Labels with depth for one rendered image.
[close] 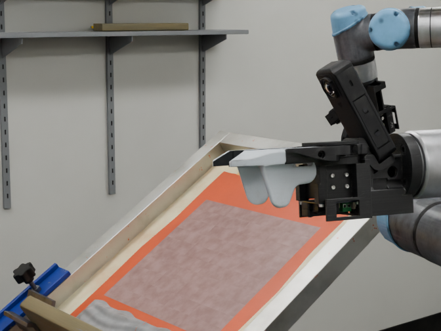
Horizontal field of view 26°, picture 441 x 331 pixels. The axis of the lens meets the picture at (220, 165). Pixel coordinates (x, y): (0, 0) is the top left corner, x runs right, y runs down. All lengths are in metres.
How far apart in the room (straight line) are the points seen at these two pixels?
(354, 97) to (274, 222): 0.84
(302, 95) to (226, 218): 2.81
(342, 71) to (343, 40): 0.94
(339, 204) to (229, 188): 1.00
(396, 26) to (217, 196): 0.52
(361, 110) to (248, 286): 0.74
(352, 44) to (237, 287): 0.56
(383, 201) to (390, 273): 4.32
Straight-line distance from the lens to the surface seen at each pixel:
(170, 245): 1.92
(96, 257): 1.97
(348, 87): 1.01
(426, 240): 1.15
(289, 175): 0.96
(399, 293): 5.43
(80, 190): 3.97
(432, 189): 1.05
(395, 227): 1.21
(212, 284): 1.75
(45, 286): 1.94
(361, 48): 1.94
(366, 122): 1.01
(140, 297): 1.83
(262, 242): 1.79
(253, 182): 1.02
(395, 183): 1.04
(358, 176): 0.99
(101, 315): 1.84
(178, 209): 2.02
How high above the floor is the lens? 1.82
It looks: 9 degrees down
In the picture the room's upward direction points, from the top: straight up
